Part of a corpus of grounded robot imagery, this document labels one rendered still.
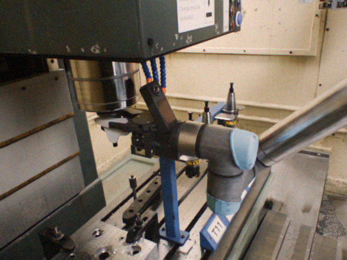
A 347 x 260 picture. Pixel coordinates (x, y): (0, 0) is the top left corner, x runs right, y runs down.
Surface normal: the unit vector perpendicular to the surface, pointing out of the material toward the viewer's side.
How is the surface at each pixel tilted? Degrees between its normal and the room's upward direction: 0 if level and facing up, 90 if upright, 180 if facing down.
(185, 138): 62
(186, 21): 90
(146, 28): 90
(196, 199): 0
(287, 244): 7
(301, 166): 24
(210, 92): 90
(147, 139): 90
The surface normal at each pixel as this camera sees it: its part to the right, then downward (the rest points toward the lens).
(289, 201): -0.26, -0.69
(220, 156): -0.44, 0.40
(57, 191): 0.85, 0.18
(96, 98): -0.05, 0.40
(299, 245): 0.00, -0.96
